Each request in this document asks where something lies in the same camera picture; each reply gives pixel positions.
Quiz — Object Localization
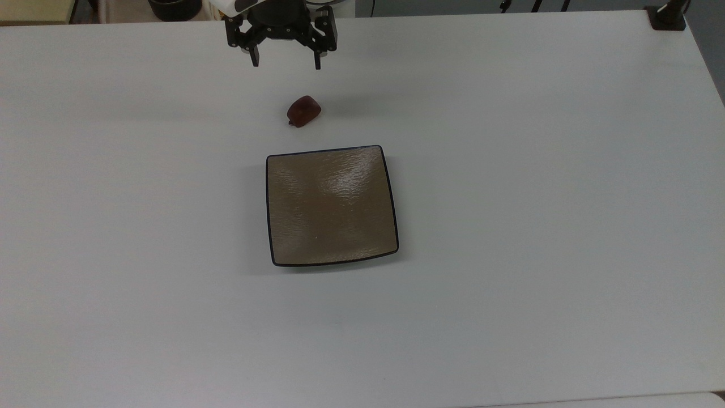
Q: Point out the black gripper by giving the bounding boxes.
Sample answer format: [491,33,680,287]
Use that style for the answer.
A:
[225,0,339,71]

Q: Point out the small dark red food item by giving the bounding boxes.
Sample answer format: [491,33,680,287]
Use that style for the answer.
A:
[286,95,322,128]

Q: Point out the black round container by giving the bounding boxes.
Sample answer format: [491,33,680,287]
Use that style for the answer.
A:
[148,0,203,23]

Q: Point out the square brown ceramic plate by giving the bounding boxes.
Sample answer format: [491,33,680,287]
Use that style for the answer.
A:
[266,144,400,267]

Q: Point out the black stand legs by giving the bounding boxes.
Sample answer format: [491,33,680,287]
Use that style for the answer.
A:
[499,0,573,14]

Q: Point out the beige wooden furniture piece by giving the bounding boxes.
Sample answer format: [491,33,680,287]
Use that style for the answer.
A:
[0,0,78,26]

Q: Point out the black pole mount with clamp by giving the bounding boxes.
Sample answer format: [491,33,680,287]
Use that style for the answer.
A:
[645,0,693,31]

